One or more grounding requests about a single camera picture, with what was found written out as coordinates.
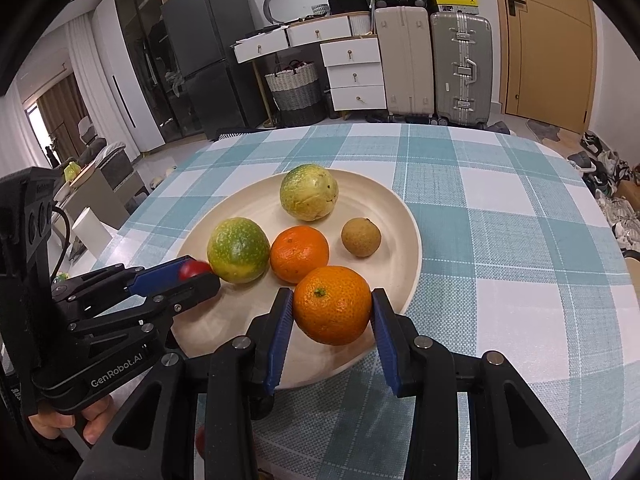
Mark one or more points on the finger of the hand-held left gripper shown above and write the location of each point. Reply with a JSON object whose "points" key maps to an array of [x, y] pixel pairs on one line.
{"points": [[155, 277], [185, 295]]}

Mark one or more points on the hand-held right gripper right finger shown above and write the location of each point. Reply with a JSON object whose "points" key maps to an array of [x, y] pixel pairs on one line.
{"points": [[387, 340]]}

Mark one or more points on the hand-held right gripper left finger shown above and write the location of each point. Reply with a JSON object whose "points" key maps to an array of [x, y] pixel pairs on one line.
{"points": [[280, 340]]}

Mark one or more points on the orange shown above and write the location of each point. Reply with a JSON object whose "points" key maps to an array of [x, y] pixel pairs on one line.
{"points": [[299, 255], [332, 305]]}

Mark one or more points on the green mottled passion fruit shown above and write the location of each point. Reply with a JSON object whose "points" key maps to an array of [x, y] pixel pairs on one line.
{"points": [[237, 250]]}

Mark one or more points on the cream round plate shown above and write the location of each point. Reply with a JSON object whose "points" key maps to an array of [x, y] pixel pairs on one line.
{"points": [[390, 240]]}

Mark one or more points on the brown longan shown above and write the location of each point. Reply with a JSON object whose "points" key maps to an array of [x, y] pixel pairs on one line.
{"points": [[361, 237]]}

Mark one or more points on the yellow-green passion fruit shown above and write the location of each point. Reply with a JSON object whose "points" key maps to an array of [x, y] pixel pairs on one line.
{"points": [[308, 192]]}

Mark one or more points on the person's left hand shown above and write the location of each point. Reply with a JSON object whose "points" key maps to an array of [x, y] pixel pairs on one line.
{"points": [[95, 415]]}

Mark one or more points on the white cylinder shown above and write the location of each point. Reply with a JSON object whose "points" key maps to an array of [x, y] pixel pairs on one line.
{"points": [[92, 230]]}

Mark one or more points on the grey sofa with clothes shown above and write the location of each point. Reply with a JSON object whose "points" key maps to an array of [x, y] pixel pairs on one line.
{"points": [[115, 170]]}

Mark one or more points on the white sheer curtain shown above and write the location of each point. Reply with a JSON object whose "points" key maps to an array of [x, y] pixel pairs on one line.
{"points": [[20, 125]]}

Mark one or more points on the white office chair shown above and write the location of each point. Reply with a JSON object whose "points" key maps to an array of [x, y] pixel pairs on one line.
{"points": [[87, 130]]}

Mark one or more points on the brown curtain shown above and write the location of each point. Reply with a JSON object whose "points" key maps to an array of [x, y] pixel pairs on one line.
{"points": [[62, 115]]}

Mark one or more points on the white wardrobe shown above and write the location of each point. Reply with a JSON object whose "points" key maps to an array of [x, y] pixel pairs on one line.
{"points": [[120, 85]]}

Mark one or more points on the woven wicker basket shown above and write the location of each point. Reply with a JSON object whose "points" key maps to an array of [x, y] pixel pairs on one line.
{"points": [[295, 92]]}

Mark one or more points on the glass-door wardrobe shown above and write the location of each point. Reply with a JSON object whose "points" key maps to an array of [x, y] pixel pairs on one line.
{"points": [[145, 45]]}

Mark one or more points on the grey refrigerator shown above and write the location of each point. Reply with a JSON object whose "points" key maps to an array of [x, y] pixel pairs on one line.
{"points": [[210, 50]]}

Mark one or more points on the grey doormat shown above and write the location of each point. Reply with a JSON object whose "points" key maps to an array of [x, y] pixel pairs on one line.
{"points": [[542, 131]]}

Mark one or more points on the white dresser with drawers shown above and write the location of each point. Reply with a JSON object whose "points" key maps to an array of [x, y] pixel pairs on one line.
{"points": [[355, 75]]}

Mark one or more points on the pile of shoes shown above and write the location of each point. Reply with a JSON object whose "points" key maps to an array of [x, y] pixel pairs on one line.
{"points": [[610, 185]]}

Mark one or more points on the beige suitcase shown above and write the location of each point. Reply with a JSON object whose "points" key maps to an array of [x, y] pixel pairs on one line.
{"points": [[404, 65]]}

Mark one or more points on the silver suitcase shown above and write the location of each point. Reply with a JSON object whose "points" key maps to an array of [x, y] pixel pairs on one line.
{"points": [[460, 70]]}

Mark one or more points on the wooden door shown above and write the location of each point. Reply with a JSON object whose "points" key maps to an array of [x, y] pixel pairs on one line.
{"points": [[550, 50]]}

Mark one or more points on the black storage box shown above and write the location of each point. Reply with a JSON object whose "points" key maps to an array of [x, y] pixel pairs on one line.
{"points": [[347, 2]]}

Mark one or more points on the yellow black shoebox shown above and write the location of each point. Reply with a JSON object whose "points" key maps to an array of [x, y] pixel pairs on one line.
{"points": [[457, 4]]}

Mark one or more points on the oval metal-frame mirror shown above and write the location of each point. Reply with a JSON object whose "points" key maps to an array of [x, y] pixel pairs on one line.
{"points": [[270, 2]]}

